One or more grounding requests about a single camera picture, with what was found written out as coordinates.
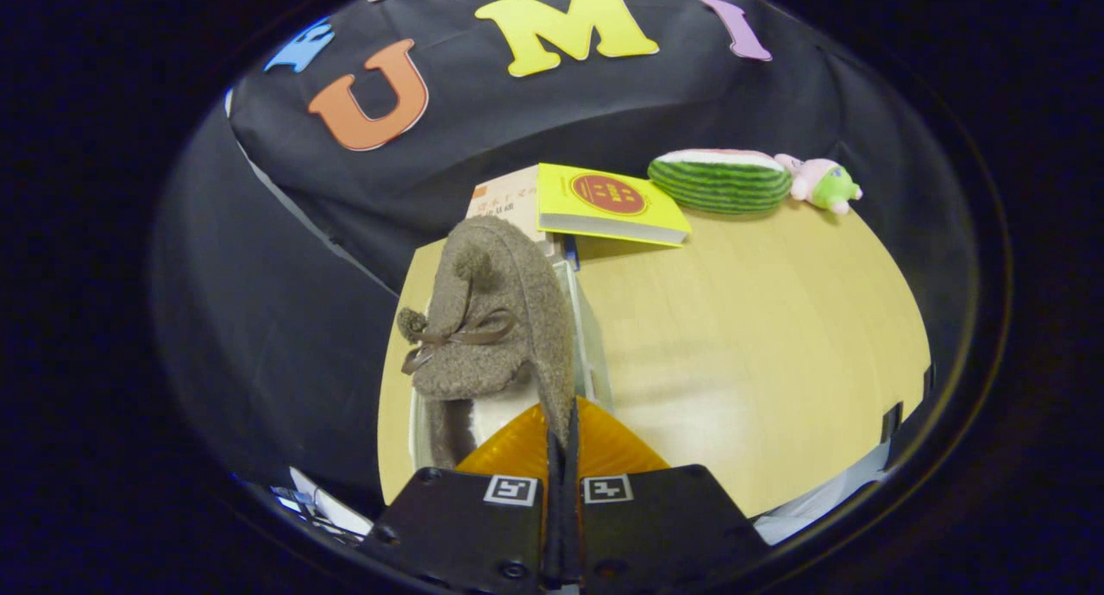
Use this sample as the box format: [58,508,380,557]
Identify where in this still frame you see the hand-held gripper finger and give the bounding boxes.
[562,395,768,595]
[358,401,563,595]

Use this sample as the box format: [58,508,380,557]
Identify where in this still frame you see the pale green fabric storage box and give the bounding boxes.
[410,259,615,471]

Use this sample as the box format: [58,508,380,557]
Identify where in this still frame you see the brown fuzzy shoe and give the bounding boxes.
[397,216,577,471]

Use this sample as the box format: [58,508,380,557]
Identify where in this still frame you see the white papers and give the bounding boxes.
[272,467,376,540]

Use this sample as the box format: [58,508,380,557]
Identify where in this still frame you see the yellow book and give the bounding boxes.
[536,163,693,247]

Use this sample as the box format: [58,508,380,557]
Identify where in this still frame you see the beige book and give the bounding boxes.
[466,166,561,251]

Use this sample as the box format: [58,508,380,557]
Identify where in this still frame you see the watermelon slice plush toy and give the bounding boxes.
[647,149,793,215]

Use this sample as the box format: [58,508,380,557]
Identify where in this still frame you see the pink and green plush toy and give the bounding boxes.
[775,153,863,215]

